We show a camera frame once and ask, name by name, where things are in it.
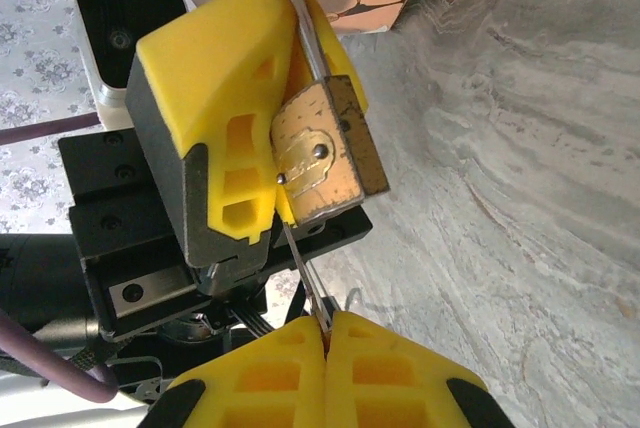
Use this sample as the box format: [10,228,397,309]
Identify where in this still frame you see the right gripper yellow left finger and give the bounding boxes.
[144,316,329,428]

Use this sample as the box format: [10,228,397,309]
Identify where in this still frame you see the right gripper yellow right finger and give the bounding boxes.
[324,310,511,428]

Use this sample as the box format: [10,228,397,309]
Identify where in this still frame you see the brass padlock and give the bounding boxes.
[232,0,392,227]

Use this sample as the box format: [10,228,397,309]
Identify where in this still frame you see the small metal key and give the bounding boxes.
[281,220,335,337]

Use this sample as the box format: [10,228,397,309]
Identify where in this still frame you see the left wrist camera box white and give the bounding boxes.
[74,0,197,130]

